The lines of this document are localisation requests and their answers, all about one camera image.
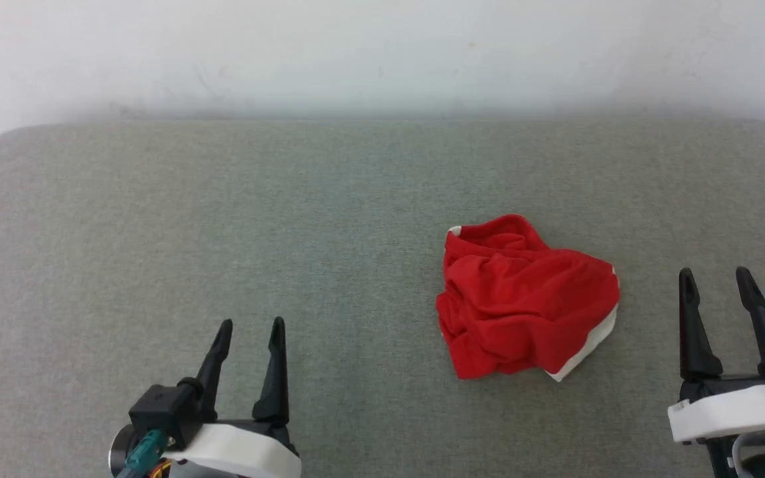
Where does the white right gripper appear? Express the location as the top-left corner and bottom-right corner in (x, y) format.
(667, 266), (765, 445)

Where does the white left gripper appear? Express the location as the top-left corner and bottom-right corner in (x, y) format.
(163, 317), (302, 478)

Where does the red garment with white trim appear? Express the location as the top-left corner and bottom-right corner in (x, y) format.
(436, 214), (621, 382)

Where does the grey fabric sofa cushion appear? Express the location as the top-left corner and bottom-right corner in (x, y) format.
(0, 118), (765, 478)

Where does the white cable loop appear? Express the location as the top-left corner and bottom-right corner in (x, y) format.
(730, 432), (765, 478)

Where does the teal camera cable plug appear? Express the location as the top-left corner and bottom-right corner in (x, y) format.
(117, 429), (169, 478)

